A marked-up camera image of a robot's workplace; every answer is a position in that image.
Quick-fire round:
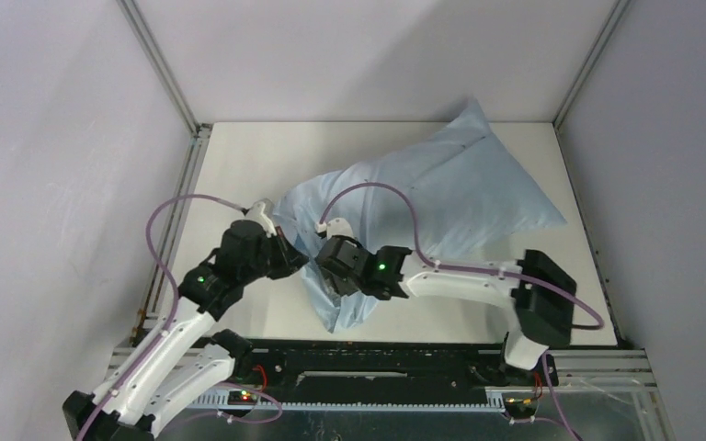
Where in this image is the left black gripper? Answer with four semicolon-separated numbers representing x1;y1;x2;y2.
240;225;309;284

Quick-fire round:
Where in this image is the light blue pillowcase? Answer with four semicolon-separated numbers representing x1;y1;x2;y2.
272;98;568;334

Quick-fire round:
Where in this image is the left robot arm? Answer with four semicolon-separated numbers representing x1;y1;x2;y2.
63;220;309;440

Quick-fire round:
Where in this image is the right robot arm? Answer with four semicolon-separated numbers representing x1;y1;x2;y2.
315;235;576;384

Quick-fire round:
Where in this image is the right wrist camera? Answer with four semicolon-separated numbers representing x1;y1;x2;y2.
315;218;356;239

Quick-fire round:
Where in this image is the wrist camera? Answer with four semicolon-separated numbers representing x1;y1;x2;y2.
315;218;356;239
244;198;278;238

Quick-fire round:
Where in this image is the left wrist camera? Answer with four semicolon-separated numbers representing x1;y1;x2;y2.
244;198;278;238

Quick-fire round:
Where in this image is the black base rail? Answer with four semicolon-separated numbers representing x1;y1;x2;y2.
231;339;559;403

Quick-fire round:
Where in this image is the left aluminium frame post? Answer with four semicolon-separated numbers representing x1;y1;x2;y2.
116;0;200;134

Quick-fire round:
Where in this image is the aluminium frame post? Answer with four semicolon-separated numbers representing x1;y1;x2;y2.
116;0;200;134
552;0;632;132

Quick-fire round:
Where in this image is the grey cable duct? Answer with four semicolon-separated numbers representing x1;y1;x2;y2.
188;389;506;413

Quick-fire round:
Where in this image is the right aluminium frame post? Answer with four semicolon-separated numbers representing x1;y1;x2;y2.
552;0;632;132

